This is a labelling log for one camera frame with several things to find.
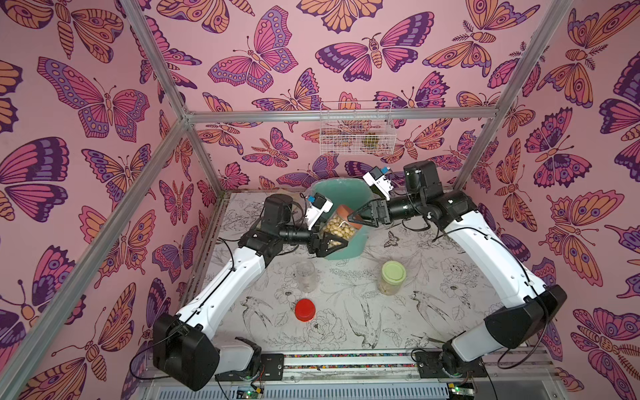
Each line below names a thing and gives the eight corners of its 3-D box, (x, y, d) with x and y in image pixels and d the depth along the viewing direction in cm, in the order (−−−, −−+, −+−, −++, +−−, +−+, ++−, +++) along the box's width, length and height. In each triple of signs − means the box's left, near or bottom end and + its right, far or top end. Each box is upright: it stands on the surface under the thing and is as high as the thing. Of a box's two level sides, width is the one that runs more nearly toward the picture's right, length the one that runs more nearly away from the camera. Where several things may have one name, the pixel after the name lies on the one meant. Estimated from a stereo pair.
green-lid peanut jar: (377, 297, 89) (384, 281, 79) (375, 278, 94) (381, 260, 84) (399, 297, 89) (408, 281, 79) (395, 278, 94) (403, 260, 84)
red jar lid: (295, 321, 84) (294, 319, 83) (296, 301, 89) (295, 298, 87) (315, 321, 84) (314, 319, 83) (315, 300, 89) (315, 298, 87)
